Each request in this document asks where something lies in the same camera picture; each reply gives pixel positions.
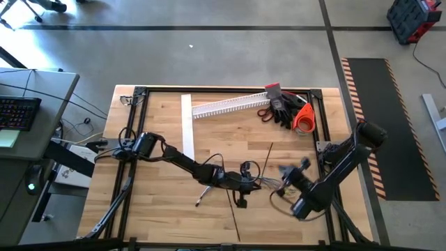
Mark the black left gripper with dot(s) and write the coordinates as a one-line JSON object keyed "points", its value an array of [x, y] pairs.
{"points": [[226, 179]]}

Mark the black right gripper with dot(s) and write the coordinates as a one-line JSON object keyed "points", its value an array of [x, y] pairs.
{"points": [[302, 182]]}

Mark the white duct cover strip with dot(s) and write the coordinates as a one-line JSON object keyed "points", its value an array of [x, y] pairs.
{"points": [[187, 125]]}

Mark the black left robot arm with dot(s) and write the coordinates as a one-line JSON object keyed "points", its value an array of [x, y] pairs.
{"points": [[181, 162]]}

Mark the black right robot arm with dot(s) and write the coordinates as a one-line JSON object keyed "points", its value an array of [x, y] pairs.
{"points": [[334, 174]]}

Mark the grey black work glove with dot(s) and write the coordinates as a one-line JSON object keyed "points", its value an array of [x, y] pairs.
{"points": [[298, 101], [278, 104]]}

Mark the black floor mat striped edges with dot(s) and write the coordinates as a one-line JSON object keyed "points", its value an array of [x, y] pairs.
{"points": [[390, 132]]}

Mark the grey metal beam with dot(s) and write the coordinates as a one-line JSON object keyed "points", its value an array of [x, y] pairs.
{"points": [[433, 115]]}

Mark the white box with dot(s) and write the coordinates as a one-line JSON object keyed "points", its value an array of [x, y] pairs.
{"points": [[75, 174]]}

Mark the red black tool box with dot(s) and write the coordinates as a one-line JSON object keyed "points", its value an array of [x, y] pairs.
{"points": [[411, 19]]}

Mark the grey desk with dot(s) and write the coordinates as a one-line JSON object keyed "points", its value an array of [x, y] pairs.
{"points": [[52, 104]]}

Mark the black computer mouse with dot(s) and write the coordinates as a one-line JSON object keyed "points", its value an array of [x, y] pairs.
{"points": [[33, 179]]}

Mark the black backlit keyboard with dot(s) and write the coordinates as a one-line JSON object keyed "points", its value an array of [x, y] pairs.
{"points": [[17, 113]]}

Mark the pale green note pad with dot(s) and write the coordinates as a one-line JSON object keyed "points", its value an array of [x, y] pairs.
{"points": [[8, 137]]}

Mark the black office chair base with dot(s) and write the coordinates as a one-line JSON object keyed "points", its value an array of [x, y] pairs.
{"points": [[52, 5]]}

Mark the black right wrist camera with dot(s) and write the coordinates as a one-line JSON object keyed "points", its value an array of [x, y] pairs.
{"points": [[305, 164]]}

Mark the black aluminium table frame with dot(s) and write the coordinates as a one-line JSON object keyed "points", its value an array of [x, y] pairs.
{"points": [[226, 89]]}

